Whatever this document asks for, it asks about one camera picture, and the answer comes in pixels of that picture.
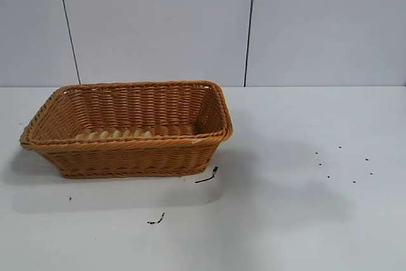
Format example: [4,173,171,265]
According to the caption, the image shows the long twisted bread loaf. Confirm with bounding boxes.
[74,129,154,142]

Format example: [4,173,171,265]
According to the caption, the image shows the brown woven wicker basket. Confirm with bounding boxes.
[19,79,232,179]

